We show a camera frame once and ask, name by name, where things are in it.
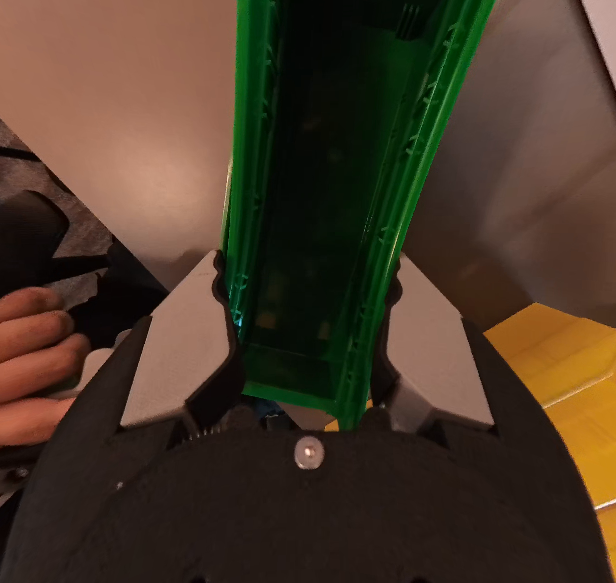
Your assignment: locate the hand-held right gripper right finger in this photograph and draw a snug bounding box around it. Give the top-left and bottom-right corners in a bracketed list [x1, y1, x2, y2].
[370, 253, 496, 435]

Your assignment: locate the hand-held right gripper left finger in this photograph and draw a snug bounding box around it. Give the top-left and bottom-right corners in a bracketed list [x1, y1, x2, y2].
[119, 250, 245, 430]

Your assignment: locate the narrow green bin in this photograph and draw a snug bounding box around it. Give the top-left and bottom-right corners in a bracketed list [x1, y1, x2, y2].
[220, 0, 510, 432]

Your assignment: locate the person's left hand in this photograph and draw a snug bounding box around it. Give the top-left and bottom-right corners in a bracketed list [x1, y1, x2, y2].
[0, 286, 92, 447]

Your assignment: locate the yellow bin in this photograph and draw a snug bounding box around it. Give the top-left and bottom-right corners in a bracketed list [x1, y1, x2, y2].
[325, 302, 616, 562]

